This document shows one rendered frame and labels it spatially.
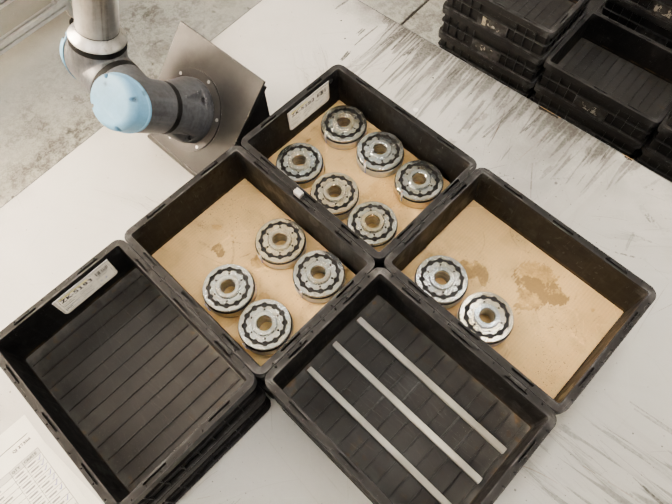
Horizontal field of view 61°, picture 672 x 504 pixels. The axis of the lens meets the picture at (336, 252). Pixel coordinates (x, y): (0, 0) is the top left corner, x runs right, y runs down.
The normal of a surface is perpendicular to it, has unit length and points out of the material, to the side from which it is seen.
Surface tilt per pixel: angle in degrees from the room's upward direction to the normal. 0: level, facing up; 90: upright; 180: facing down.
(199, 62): 43
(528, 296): 0
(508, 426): 0
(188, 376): 0
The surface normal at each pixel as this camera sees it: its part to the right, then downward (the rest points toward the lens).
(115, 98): -0.40, 0.23
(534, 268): -0.04, -0.44
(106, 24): 0.57, 0.76
